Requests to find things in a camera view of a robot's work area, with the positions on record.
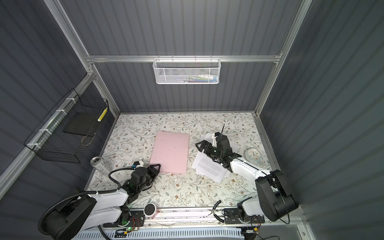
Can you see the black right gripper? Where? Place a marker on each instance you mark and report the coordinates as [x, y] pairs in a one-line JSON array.
[[205, 143]]

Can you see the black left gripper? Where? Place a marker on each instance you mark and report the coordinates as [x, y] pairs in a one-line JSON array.
[[153, 171]]

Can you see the pink file folder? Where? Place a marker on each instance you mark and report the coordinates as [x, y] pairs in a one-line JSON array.
[[171, 152]]

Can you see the printed white paper sheet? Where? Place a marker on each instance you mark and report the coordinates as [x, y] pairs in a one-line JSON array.
[[207, 167]]

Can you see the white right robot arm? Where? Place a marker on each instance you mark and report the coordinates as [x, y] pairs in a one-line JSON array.
[[274, 198]]

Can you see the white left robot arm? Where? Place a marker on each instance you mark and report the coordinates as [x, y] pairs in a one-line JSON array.
[[87, 209]]

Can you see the white paper stack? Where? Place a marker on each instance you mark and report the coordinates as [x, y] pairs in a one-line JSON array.
[[234, 148]]

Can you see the round white clock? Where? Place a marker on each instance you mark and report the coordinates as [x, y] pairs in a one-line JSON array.
[[253, 156]]

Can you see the white beverage can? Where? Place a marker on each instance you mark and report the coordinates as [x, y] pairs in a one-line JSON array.
[[101, 165]]

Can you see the white perforated vent strip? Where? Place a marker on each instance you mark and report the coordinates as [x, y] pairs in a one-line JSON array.
[[221, 233]]

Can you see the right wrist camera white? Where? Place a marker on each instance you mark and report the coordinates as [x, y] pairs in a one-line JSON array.
[[212, 138]]

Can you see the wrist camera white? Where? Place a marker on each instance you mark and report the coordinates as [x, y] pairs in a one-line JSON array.
[[137, 164], [212, 138]]

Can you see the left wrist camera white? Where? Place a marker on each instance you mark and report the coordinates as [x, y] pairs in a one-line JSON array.
[[137, 164]]

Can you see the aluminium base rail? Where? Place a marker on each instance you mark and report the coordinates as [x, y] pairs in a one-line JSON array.
[[183, 218]]

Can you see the white wire mesh basket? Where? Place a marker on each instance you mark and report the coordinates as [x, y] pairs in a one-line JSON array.
[[187, 73]]

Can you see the black wire mesh basket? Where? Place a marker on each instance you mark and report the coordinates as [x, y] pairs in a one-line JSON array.
[[70, 131]]

